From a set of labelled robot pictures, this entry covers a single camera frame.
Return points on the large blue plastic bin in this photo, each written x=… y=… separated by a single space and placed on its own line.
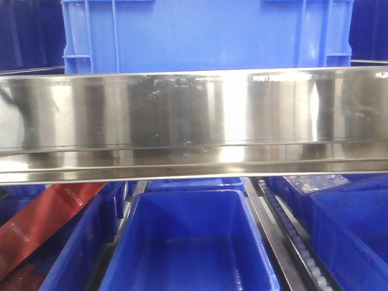
x=177 y=36

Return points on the blue bin behind center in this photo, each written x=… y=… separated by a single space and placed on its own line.
x=195 y=184

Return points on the open blue bin center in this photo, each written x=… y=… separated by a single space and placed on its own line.
x=190 y=241

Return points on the clear plastic bag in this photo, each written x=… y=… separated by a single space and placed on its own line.
x=313 y=183

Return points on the lower white roller track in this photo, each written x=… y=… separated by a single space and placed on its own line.
x=311 y=270

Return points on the blue bin lower left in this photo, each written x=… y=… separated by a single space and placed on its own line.
x=68 y=259

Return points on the blue bin lower right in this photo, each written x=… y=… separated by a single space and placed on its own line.
x=347 y=225

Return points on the red foil bag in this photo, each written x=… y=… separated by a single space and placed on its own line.
x=42 y=218

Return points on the stainless steel shelf rail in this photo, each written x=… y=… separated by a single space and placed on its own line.
x=113 y=127

